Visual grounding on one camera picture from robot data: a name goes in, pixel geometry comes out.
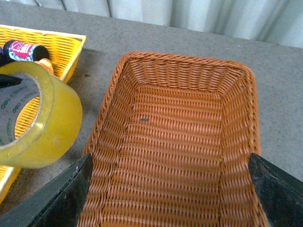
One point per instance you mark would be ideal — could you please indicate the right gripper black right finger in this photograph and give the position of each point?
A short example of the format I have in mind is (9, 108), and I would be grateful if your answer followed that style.
(280, 194)

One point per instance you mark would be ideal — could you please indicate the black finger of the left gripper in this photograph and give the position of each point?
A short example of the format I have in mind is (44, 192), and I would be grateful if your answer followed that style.
(8, 80)

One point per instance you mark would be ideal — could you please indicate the toy croissant bread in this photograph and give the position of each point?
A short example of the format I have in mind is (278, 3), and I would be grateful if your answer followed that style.
(46, 63)

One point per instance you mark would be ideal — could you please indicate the yellow woven tray basket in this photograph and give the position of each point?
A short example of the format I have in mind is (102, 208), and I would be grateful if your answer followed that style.
(64, 50)

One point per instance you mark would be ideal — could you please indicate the yellow packing tape roll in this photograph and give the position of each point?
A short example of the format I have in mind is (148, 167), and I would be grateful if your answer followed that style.
(56, 123)

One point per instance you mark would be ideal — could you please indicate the small dark printed can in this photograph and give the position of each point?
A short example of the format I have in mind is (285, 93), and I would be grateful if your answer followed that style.
(21, 51)

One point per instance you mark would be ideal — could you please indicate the brown wicker basket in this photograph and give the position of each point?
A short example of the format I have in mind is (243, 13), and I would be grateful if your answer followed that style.
(171, 145)

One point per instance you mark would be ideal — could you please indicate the grey pleated curtain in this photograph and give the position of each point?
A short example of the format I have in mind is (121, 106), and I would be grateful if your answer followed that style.
(271, 21)

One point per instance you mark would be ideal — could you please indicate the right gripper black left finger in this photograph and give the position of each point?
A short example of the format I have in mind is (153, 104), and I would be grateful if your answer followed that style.
(59, 203)

